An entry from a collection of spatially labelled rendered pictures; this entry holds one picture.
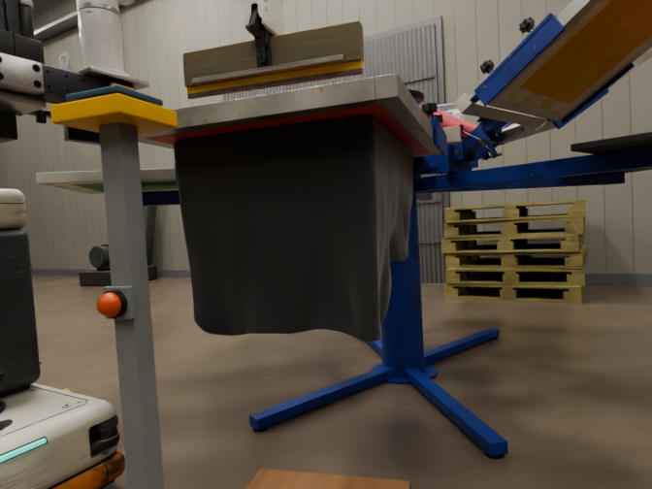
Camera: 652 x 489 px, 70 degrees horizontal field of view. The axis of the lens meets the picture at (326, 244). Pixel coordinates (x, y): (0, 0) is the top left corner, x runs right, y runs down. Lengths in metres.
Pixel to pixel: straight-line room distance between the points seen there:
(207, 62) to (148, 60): 7.25
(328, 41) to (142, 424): 0.77
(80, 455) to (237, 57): 1.10
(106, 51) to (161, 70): 6.80
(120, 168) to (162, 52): 7.39
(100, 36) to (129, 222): 0.64
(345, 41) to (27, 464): 1.22
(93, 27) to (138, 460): 0.96
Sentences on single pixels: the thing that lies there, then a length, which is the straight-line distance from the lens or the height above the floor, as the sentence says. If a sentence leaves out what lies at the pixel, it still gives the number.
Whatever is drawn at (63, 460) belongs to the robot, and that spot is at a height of 0.18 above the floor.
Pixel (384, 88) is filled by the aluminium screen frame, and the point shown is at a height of 0.97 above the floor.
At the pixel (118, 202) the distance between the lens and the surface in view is 0.78.
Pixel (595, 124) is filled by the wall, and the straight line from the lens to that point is 5.14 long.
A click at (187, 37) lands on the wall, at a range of 7.79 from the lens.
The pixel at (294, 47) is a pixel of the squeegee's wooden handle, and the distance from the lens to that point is 1.02.
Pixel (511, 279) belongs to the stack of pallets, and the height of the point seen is 0.18.
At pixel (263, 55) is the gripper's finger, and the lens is 1.03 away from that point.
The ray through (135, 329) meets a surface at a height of 0.61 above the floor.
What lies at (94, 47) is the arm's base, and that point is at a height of 1.20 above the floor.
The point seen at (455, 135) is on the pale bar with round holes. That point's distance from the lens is 1.60.
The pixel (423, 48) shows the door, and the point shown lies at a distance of 5.59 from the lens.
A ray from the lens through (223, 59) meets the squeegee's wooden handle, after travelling 1.09.
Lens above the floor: 0.76
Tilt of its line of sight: 3 degrees down
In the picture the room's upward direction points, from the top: 3 degrees counter-clockwise
